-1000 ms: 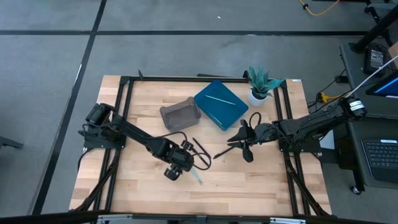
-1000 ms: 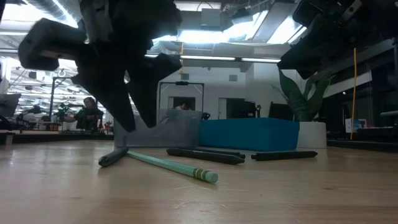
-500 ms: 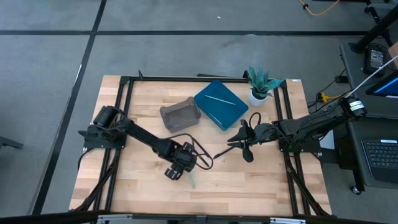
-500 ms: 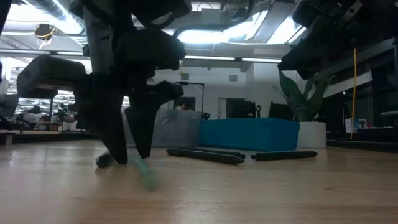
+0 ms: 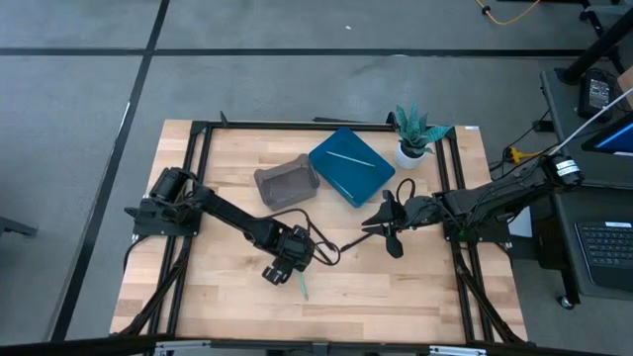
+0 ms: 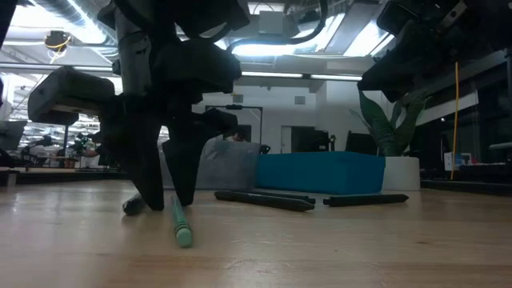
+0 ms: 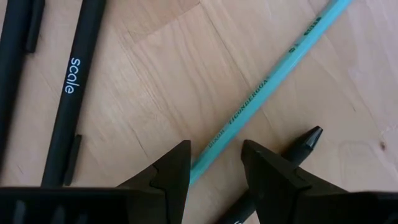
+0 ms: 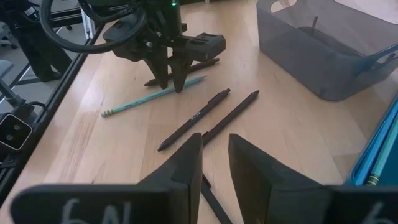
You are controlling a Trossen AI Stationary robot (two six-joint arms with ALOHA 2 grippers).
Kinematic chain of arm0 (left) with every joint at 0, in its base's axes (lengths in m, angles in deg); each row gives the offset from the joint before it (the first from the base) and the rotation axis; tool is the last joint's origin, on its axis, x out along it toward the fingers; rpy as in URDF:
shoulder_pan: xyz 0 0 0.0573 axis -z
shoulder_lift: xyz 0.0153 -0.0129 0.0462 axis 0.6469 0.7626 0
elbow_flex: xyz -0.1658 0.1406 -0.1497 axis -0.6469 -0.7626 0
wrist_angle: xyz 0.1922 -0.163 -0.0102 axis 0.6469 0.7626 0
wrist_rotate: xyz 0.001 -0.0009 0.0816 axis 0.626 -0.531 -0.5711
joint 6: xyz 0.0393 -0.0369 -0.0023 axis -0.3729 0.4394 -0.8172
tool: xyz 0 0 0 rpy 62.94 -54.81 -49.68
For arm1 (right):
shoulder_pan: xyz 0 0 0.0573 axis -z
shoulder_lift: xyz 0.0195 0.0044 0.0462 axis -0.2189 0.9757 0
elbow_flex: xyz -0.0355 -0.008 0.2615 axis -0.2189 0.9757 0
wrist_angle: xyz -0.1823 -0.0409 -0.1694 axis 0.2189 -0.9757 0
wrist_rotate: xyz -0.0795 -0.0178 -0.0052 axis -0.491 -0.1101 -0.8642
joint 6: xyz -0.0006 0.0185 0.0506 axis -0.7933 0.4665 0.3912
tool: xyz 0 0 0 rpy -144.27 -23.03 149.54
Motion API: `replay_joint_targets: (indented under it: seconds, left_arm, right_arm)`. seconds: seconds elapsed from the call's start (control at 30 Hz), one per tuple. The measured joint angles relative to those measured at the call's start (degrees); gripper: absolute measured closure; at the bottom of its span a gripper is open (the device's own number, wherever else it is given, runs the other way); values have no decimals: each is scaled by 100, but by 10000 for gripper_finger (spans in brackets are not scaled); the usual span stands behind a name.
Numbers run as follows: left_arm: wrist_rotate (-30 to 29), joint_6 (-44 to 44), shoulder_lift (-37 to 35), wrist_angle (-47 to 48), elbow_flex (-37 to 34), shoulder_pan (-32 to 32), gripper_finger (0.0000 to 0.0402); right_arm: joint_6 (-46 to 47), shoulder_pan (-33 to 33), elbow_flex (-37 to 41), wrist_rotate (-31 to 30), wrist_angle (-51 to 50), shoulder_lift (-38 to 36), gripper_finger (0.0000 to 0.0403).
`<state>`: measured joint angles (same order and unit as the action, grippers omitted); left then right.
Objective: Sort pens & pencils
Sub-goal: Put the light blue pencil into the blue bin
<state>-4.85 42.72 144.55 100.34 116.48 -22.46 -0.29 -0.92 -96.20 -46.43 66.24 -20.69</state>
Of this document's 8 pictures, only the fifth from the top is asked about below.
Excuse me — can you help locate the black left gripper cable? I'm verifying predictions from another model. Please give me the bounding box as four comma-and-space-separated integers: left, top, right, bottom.
264, 207, 343, 267

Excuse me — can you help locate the white plant pot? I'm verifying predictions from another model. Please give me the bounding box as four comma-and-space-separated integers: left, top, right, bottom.
394, 140, 427, 171

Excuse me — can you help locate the blue plastic tray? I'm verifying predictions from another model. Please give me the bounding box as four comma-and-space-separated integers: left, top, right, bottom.
308, 126, 397, 210

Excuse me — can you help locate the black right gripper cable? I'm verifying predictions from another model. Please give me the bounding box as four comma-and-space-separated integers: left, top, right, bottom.
395, 177, 417, 205

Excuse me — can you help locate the black stand bar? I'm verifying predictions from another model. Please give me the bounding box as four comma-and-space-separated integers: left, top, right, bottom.
558, 0, 633, 85

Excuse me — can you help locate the yellow floor cable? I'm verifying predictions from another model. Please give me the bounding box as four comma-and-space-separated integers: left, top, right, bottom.
474, 0, 541, 27

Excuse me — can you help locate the silver metal plate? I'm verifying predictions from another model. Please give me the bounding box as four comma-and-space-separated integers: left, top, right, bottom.
427, 344, 489, 356
153, 339, 213, 356

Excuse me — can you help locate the tablet with blue screen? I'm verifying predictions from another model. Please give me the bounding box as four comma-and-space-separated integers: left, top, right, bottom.
581, 112, 633, 158

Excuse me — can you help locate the brown cardboard box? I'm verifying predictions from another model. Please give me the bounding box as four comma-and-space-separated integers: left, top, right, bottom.
617, 66, 633, 110

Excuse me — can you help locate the dark grey stand foot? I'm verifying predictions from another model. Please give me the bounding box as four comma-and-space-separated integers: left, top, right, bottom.
0, 215, 39, 238

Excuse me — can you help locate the black crossbar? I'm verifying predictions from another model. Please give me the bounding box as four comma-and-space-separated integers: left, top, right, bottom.
0, 333, 633, 356

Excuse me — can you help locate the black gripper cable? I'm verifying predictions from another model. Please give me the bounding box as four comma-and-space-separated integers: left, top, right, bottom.
395, 177, 417, 205
264, 207, 343, 267

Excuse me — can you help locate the green artificial plant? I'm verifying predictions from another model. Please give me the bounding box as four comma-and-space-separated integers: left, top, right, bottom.
394, 102, 454, 159

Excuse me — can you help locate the grey translucent plastic bin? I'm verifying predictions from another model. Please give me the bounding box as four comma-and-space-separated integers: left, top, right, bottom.
253, 152, 321, 212

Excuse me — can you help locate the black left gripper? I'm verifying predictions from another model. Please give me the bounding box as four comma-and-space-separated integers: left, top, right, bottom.
261, 222, 317, 287

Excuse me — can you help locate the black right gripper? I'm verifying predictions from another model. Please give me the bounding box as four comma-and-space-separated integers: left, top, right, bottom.
361, 190, 444, 259

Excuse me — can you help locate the white cable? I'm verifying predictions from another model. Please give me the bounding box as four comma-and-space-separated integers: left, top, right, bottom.
548, 87, 633, 156

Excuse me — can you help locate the black laptop keyboard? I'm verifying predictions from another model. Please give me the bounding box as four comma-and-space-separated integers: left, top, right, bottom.
573, 220, 633, 293

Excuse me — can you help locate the black power adapter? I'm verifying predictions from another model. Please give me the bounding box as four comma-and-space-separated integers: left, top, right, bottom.
577, 68, 618, 120

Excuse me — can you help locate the grey equipment cart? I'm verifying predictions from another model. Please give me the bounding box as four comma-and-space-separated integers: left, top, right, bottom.
537, 63, 633, 312

